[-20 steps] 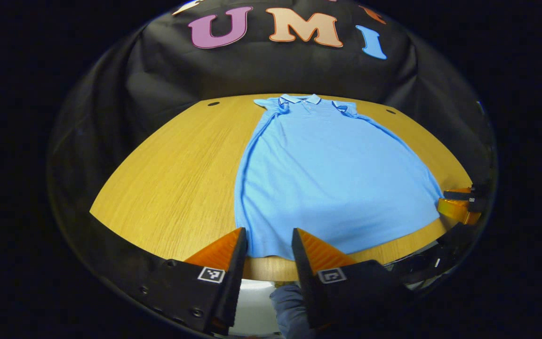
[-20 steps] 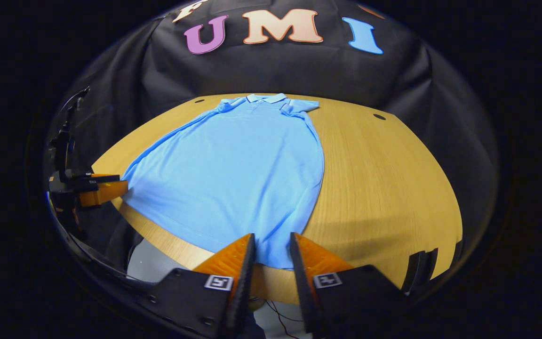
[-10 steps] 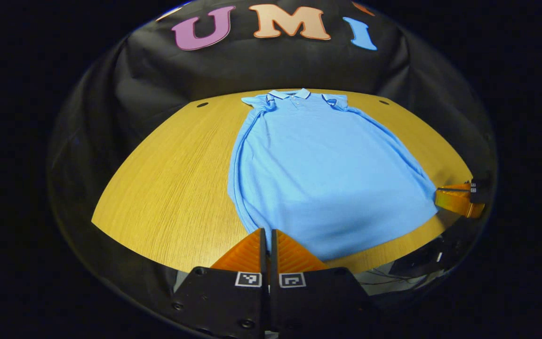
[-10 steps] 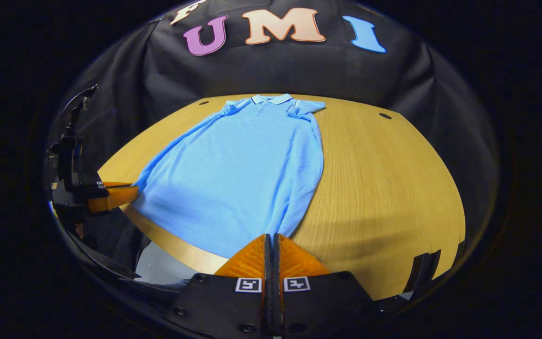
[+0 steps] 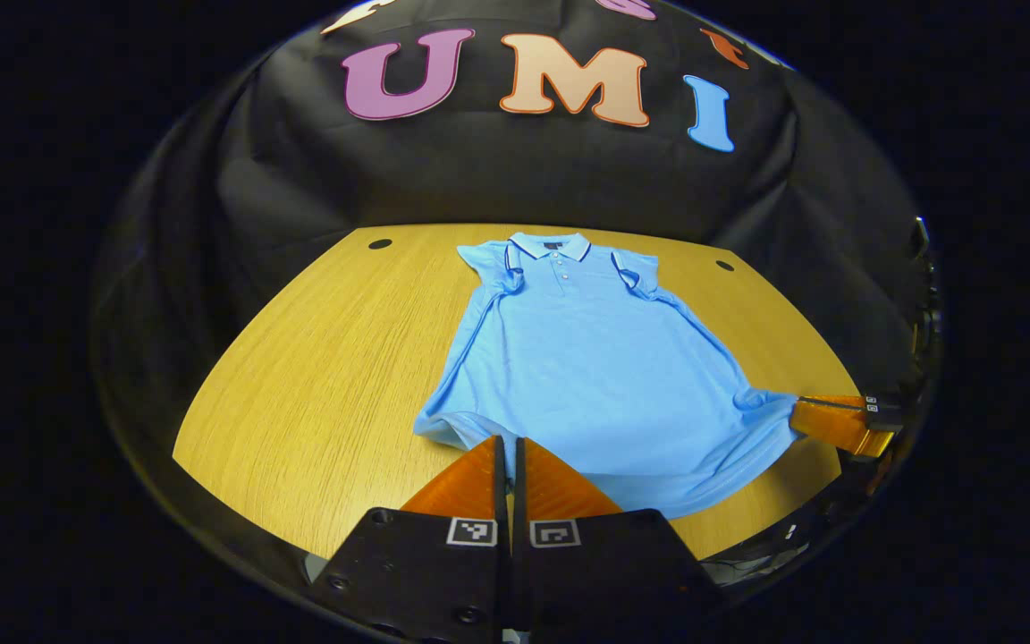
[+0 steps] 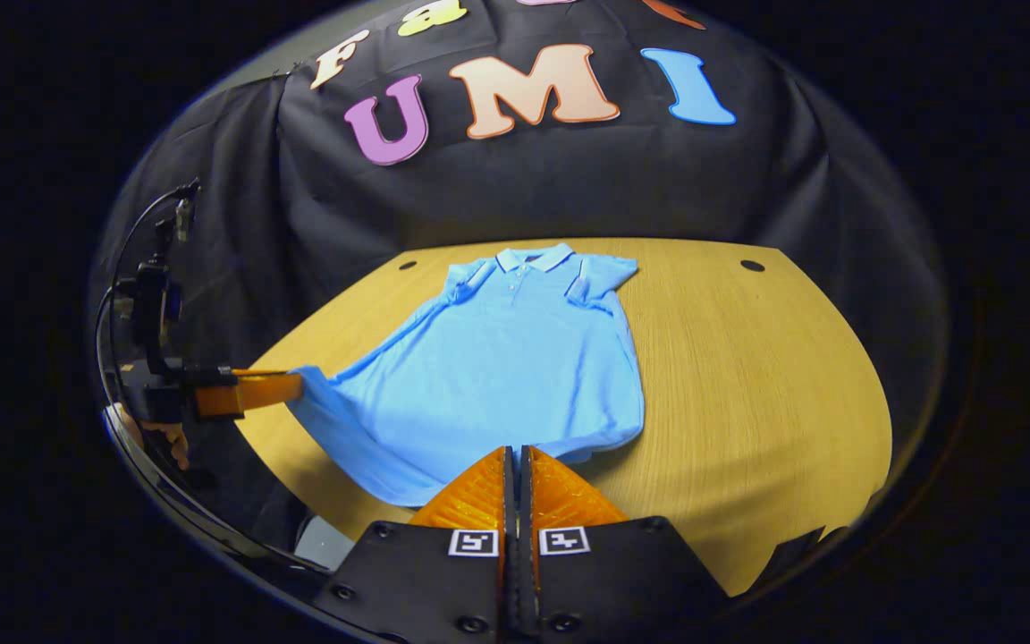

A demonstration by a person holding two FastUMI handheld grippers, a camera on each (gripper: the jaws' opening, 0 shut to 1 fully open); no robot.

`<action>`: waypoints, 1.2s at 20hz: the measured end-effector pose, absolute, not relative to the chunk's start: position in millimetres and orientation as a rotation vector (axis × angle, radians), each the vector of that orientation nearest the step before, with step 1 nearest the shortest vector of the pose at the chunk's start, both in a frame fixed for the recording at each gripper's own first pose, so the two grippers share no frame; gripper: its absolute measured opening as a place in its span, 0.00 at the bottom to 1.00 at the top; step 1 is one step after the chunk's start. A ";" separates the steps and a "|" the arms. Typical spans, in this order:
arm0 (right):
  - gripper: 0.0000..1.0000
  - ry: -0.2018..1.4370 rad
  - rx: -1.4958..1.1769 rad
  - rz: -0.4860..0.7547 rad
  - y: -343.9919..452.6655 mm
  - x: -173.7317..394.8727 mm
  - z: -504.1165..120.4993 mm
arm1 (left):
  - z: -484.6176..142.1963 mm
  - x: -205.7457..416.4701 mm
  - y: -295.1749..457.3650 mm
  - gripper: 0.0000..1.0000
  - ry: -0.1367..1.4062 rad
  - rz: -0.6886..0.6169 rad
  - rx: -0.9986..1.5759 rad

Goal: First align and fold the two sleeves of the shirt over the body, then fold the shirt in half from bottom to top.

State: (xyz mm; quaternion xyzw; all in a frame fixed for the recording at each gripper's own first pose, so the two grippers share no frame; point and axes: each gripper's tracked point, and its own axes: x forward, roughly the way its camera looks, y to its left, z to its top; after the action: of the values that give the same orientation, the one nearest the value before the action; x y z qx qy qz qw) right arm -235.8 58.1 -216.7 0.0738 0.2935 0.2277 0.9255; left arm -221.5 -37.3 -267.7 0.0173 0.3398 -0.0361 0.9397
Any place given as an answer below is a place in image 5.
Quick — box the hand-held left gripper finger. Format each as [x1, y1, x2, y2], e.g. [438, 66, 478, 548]
[311, 435, 512, 644]
[513, 436, 729, 644]

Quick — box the light blue polo T-shirt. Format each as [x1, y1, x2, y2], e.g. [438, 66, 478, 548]
[413, 232, 804, 520]

